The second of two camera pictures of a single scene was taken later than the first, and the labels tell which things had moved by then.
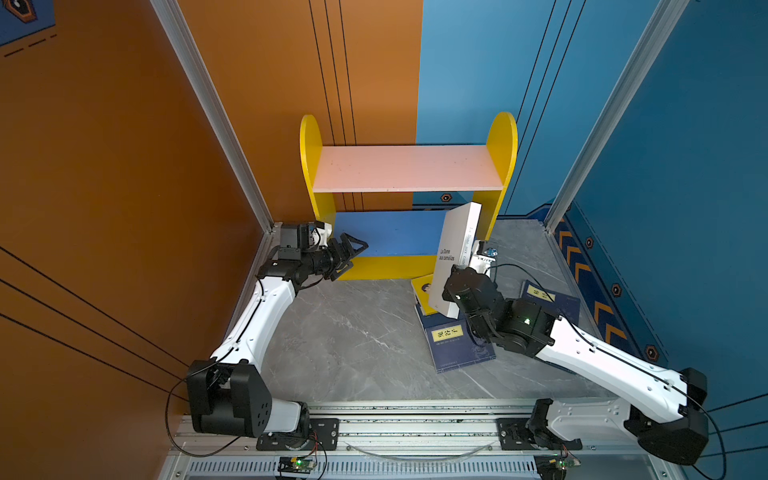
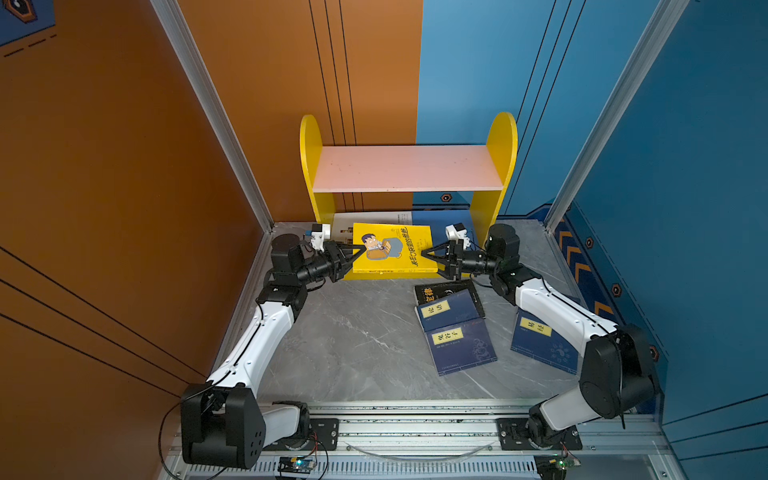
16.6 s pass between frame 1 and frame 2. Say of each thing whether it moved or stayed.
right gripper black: moved
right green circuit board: stayed
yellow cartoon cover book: moved
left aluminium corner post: stayed
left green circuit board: stayed
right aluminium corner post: stayed
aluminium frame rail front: stayed
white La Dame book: moved
